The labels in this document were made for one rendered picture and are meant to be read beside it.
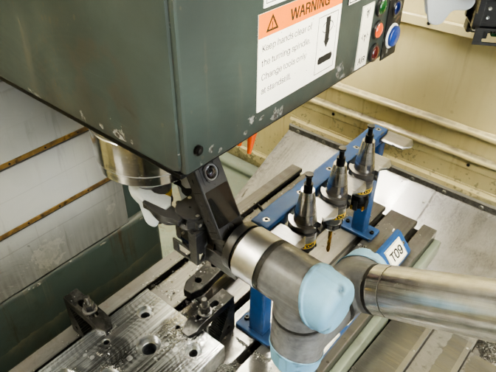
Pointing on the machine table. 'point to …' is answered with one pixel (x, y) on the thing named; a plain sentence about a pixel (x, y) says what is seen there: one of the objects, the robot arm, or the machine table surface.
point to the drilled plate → (123, 334)
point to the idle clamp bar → (193, 291)
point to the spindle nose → (127, 165)
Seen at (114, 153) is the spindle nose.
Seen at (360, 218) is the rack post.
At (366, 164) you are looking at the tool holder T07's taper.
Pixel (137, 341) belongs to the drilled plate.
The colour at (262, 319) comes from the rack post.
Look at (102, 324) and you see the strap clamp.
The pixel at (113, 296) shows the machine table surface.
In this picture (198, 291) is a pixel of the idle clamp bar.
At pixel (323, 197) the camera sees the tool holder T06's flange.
